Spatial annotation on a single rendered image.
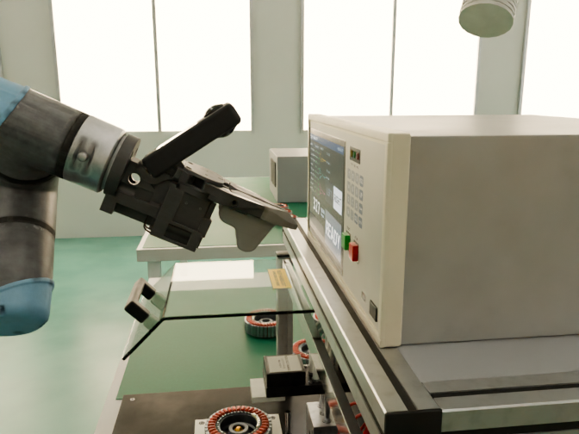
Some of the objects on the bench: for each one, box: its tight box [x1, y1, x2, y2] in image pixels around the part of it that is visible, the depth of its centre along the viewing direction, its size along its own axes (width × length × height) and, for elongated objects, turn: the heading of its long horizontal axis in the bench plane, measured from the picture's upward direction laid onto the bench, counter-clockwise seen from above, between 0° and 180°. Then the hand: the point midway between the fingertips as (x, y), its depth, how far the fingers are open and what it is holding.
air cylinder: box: [306, 402, 339, 434], centre depth 94 cm, size 5×8×6 cm
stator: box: [204, 406, 272, 434], centre depth 92 cm, size 11×11×4 cm
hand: (289, 217), depth 64 cm, fingers closed
